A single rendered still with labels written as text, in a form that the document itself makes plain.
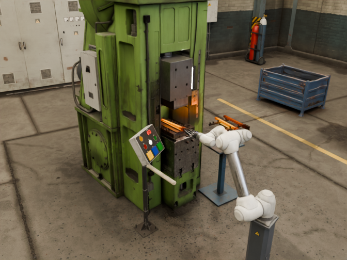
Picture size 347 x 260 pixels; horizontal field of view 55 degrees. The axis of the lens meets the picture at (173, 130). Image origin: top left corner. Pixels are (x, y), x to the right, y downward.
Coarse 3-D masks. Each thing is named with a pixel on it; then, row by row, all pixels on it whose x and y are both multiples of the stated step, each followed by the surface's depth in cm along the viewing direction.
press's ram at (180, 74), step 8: (176, 56) 349; (184, 56) 349; (168, 64) 326; (176, 64) 330; (184, 64) 337; (192, 64) 344; (168, 72) 330; (176, 72) 333; (184, 72) 340; (168, 80) 333; (176, 80) 337; (184, 80) 344; (168, 88) 337; (176, 88) 340; (184, 88) 348; (168, 96) 340; (176, 96) 344; (184, 96) 352
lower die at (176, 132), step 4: (168, 120) 391; (164, 124) 381; (168, 124) 379; (164, 128) 373; (172, 128) 371; (176, 128) 370; (164, 132) 372; (168, 132) 366; (172, 132) 365; (176, 132) 363; (180, 132) 366; (184, 132) 371; (172, 136) 362; (176, 136) 364; (180, 136) 368
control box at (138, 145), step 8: (144, 128) 326; (152, 128) 329; (136, 136) 306; (144, 136) 315; (152, 136) 325; (136, 144) 306; (152, 144) 321; (136, 152) 309; (144, 152) 308; (152, 152) 318; (160, 152) 328; (144, 160) 309
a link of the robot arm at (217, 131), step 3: (216, 126) 348; (219, 126) 345; (222, 126) 346; (213, 129) 342; (216, 129) 339; (219, 129) 338; (222, 129) 335; (225, 129) 331; (213, 132) 341; (216, 132) 338; (219, 132) 337; (222, 132) 331; (225, 132) 320; (216, 135) 339
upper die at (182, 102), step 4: (164, 100) 356; (176, 100) 346; (180, 100) 350; (184, 100) 354; (164, 104) 358; (168, 104) 352; (172, 104) 347; (176, 104) 348; (180, 104) 352; (184, 104) 356; (172, 108) 349
